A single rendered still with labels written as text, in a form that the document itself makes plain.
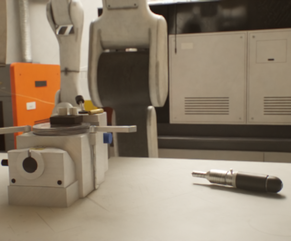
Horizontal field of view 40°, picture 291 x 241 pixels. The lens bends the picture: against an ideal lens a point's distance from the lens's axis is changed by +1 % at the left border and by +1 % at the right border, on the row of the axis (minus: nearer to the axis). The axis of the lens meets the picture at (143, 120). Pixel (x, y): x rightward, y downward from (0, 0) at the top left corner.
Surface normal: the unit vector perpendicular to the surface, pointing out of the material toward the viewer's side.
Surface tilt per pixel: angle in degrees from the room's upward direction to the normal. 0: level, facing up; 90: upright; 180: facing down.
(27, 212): 0
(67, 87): 80
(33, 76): 90
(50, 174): 90
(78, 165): 90
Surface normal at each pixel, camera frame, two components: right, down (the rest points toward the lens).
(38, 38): -0.26, 0.12
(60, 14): -0.16, 0.39
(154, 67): -0.22, -0.18
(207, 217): -0.02, -0.99
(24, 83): 0.96, 0.01
